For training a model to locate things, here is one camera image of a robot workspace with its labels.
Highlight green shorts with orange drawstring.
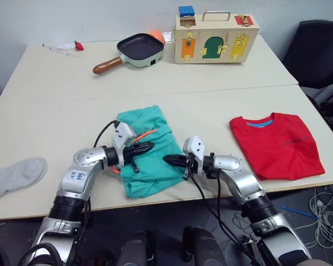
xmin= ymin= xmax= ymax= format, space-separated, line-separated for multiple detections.
xmin=117 ymin=104 xmax=185 ymax=199

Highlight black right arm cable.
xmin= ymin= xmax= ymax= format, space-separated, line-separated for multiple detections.
xmin=188 ymin=167 xmax=258 ymax=252

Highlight dark rounded shape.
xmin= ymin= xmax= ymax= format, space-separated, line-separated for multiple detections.
xmin=181 ymin=226 xmax=226 ymax=266
xmin=118 ymin=230 xmax=157 ymax=266

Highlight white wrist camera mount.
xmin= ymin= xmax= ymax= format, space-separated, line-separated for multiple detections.
xmin=110 ymin=121 xmax=135 ymax=152
xmin=181 ymin=134 xmax=207 ymax=162

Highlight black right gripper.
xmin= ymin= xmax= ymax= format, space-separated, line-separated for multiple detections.
xmin=162 ymin=154 xmax=200 ymax=181

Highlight green pan with brown handle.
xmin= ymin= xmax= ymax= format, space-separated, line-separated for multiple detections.
xmin=92 ymin=33 xmax=165 ymax=75

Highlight blue floor cable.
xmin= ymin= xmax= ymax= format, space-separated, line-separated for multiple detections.
xmin=279 ymin=205 xmax=320 ymax=221

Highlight blue block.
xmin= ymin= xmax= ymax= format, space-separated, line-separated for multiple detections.
xmin=178 ymin=6 xmax=195 ymax=18

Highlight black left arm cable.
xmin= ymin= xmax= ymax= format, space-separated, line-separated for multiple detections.
xmin=93 ymin=120 xmax=120 ymax=148

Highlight silver foil packet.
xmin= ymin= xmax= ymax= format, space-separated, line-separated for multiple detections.
xmin=162 ymin=30 xmax=176 ymax=45

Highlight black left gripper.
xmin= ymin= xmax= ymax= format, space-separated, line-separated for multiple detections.
xmin=122 ymin=141 xmax=155 ymax=174

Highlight red t-shirt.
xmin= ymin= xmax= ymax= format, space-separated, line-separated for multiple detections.
xmin=229 ymin=112 xmax=326 ymax=182

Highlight orange ball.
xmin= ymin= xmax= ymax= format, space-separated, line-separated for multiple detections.
xmin=149 ymin=29 xmax=165 ymax=44

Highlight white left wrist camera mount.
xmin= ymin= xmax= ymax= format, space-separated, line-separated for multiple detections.
xmin=110 ymin=121 xmax=135 ymax=152

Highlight wooden lock box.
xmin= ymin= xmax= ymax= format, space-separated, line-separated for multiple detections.
xmin=173 ymin=10 xmax=260 ymax=65

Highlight white floor cable bundle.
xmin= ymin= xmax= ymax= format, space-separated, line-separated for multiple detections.
xmin=307 ymin=183 xmax=333 ymax=250

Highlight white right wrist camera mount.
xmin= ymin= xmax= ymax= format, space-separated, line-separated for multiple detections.
xmin=181 ymin=134 xmax=207 ymax=162

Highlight black office chair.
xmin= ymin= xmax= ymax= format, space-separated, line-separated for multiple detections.
xmin=282 ymin=19 xmax=333 ymax=131

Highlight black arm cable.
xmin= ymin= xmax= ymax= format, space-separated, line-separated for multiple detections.
xmin=93 ymin=120 xmax=120 ymax=148
xmin=188 ymin=167 xmax=258 ymax=252

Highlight grey sock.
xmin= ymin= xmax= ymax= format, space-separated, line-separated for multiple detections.
xmin=0 ymin=157 xmax=49 ymax=204

